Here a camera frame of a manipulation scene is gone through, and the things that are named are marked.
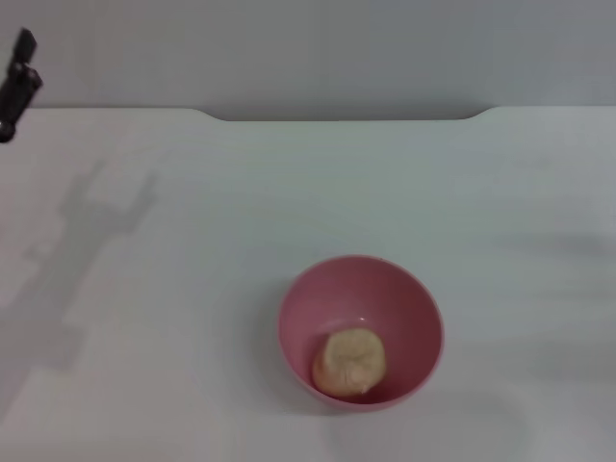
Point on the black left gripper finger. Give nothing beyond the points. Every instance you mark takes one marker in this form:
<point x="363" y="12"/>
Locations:
<point x="19" y="91"/>

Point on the pink plastic bowl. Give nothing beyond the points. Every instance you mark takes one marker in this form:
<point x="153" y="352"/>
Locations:
<point x="385" y="298"/>

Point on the beige egg yolk pastry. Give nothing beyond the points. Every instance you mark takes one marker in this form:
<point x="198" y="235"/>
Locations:
<point x="351" y="361"/>

